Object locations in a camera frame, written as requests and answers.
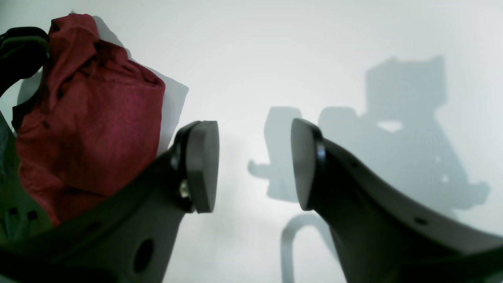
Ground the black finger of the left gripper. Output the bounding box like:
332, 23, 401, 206
0, 116, 53, 252
0, 27, 50, 95

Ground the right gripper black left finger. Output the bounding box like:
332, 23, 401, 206
1, 121, 220, 283

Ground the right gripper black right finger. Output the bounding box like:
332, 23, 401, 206
291, 118, 503, 283

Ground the dark red long-sleeve T-shirt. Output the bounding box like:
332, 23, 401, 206
13, 14, 165, 227

